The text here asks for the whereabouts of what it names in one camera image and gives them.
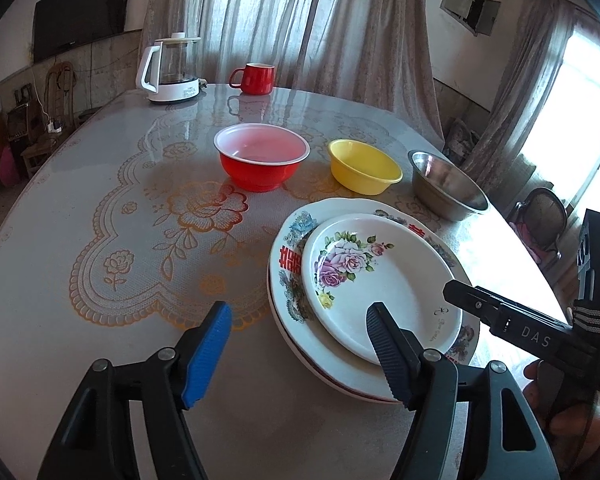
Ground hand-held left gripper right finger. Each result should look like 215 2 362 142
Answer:
366 301 561 480

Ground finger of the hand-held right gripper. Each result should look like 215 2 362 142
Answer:
442 279 578 361

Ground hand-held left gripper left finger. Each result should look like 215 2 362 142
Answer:
37 301 232 480

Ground white plate purple floral rim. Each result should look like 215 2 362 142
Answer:
269 285 411 404

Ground white plate pink roses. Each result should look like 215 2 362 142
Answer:
301 213 463 366

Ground large plate red blue print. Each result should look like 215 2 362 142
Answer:
267 197 481 396

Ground stainless steel bowl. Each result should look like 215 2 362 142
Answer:
407 150 490 222

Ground yellow plastic bowl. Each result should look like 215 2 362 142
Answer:
328 139 404 196

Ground person's right hand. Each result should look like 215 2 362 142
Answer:
524 360 600 461

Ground wicker back chair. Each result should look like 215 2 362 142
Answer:
509 187 568 273

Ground red plastic bowl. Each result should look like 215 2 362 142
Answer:
213 123 311 193

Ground beige side curtain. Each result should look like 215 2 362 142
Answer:
462 0 600 201

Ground glass kettle white base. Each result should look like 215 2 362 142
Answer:
135 32 208 105

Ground small wooden stool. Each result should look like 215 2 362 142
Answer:
20 132 63 178

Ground red mug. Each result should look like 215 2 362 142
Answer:
228 63 275 96

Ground dark speaker cabinet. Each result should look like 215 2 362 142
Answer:
6 105 33 143

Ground wooden chair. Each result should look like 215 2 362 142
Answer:
47 61 78 136

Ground beige window curtain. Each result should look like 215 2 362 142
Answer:
140 0 443 136

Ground black flat television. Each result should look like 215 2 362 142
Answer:
32 0 135 62

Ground striped wrist strap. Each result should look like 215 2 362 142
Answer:
572 297 600 336

